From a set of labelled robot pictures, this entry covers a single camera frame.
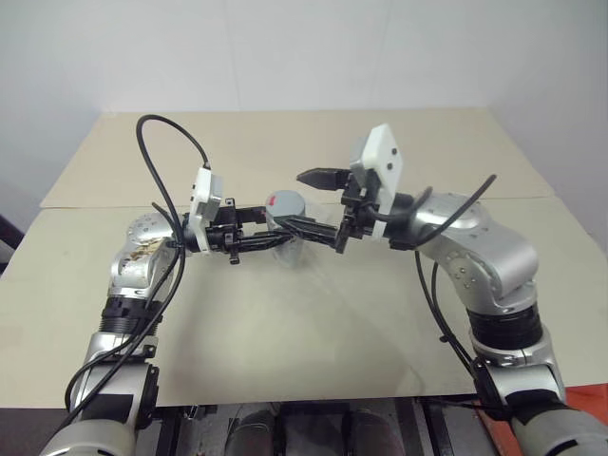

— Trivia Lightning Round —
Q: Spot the black table frame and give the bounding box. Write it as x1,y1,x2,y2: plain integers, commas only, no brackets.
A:
137,396,481,456

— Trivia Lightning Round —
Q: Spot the dark rounded shape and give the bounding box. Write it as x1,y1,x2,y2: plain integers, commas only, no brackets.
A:
225,408,277,456

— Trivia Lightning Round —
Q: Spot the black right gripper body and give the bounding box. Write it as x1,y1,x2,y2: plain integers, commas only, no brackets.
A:
334,173,381,254

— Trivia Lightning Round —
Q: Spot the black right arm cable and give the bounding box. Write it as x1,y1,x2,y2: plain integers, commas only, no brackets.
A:
365,174,512,419

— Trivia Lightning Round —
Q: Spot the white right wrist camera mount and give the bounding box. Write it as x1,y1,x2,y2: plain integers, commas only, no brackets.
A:
350,123,405,241

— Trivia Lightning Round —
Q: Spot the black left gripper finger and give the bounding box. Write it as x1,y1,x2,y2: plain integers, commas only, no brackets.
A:
239,231,296,252
235,204,270,224

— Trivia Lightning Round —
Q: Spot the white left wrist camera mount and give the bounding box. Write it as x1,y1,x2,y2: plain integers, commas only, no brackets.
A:
188,166,224,254

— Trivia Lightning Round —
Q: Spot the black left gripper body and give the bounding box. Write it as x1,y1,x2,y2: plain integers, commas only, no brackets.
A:
204,198,248,267

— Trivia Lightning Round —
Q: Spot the grey jar lid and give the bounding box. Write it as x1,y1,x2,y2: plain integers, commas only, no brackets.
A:
264,189,307,222

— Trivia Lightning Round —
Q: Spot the grey cylindrical cup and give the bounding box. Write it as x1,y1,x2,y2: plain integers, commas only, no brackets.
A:
264,208,308,270

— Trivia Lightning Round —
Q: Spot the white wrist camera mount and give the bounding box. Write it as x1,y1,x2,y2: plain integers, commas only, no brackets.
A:
350,123,405,241
188,166,224,254

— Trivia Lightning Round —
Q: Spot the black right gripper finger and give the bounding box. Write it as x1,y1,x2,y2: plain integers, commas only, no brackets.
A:
274,216,339,249
296,166,352,191

